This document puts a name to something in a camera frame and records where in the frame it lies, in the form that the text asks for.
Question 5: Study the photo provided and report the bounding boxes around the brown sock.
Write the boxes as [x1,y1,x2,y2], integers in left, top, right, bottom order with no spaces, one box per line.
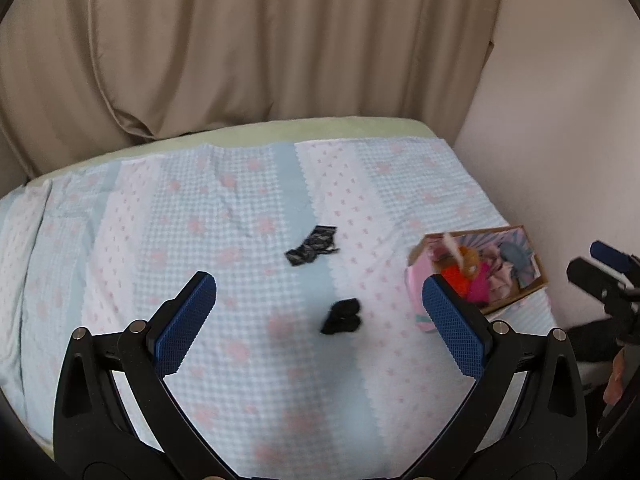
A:
[459,246,482,277]

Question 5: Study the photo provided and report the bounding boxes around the beige curtain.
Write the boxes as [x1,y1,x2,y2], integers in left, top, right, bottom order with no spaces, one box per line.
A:
[0,0,506,188]

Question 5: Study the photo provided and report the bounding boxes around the mauve pink sock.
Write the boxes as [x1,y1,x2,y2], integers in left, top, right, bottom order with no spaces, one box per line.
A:
[482,255,517,298]

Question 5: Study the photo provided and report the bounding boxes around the magenta pouch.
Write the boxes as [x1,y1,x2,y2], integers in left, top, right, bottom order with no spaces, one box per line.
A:
[467,265,493,306]

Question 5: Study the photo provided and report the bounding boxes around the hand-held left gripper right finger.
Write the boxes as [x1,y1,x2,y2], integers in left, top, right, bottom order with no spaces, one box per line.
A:
[405,274,589,480]

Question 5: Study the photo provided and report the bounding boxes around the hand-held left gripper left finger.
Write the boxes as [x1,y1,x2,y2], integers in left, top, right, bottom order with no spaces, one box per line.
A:
[52,271,236,480]

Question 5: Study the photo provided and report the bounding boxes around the black lace cloth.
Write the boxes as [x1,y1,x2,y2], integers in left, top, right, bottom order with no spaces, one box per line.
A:
[285,225,341,267]

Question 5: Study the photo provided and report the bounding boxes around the black sock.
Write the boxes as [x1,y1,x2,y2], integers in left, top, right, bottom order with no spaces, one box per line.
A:
[320,298,362,336]

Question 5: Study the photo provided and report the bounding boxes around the grey sock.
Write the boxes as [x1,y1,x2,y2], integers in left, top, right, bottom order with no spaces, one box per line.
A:
[500,242,541,288]

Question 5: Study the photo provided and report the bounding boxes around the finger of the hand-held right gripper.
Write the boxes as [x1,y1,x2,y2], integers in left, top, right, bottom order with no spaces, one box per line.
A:
[566,257,627,303]
[589,240,640,276]

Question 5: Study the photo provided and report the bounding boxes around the orange pompom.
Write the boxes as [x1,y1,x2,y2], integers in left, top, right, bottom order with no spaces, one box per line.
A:
[440,266,473,297]

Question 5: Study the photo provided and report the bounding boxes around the pink cardboard box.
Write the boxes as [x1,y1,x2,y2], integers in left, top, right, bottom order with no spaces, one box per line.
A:
[405,225,549,333]

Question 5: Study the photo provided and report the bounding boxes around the person's right hand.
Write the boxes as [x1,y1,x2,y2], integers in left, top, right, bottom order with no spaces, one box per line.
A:
[602,346,632,406]

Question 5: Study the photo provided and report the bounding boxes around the light green bed sheet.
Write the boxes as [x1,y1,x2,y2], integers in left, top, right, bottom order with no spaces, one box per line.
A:
[22,117,441,461]

